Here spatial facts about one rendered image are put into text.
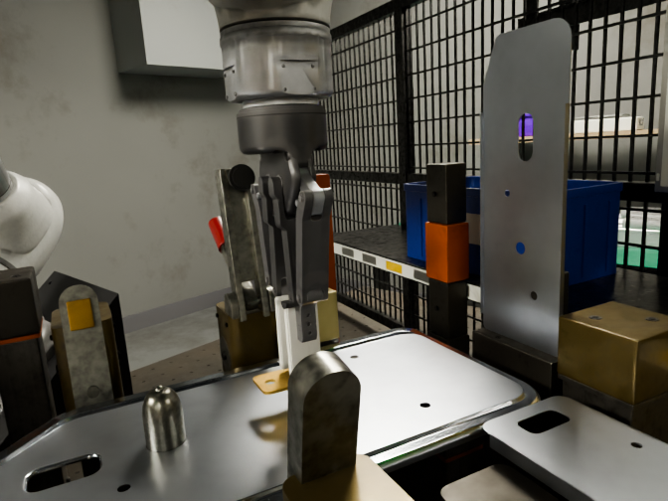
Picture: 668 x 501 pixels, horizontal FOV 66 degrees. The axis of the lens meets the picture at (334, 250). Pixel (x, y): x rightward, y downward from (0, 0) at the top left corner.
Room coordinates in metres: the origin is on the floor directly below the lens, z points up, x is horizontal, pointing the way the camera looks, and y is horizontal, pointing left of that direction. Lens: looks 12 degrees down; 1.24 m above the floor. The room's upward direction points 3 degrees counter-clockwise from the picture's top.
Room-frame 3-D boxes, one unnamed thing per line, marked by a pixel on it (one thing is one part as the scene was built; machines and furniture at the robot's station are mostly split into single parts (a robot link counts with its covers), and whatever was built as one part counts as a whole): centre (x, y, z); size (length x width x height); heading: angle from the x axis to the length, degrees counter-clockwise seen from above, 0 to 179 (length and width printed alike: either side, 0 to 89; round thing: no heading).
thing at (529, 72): (0.56, -0.20, 1.17); 0.12 x 0.01 x 0.34; 27
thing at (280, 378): (0.45, 0.04, 1.03); 0.08 x 0.04 x 0.01; 116
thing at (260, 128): (0.45, 0.04, 1.22); 0.08 x 0.07 x 0.09; 26
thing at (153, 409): (0.39, 0.15, 1.02); 0.03 x 0.03 x 0.07
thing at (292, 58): (0.45, 0.04, 1.30); 0.09 x 0.09 x 0.06
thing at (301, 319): (0.42, 0.02, 1.09); 0.03 x 0.01 x 0.05; 26
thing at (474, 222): (0.81, -0.27, 1.10); 0.30 x 0.17 x 0.13; 27
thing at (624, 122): (2.59, -1.38, 1.25); 0.31 x 0.29 x 0.08; 46
